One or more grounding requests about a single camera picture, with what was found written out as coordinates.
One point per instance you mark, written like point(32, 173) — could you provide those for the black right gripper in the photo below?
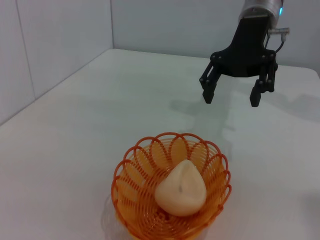
point(245, 57)

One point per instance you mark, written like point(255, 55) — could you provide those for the pale peach-shaped bun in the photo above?
point(182, 192)

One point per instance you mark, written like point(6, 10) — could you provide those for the orange woven plastic basket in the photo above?
point(140, 190)

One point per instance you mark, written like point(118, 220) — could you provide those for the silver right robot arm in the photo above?
point(260, 6)

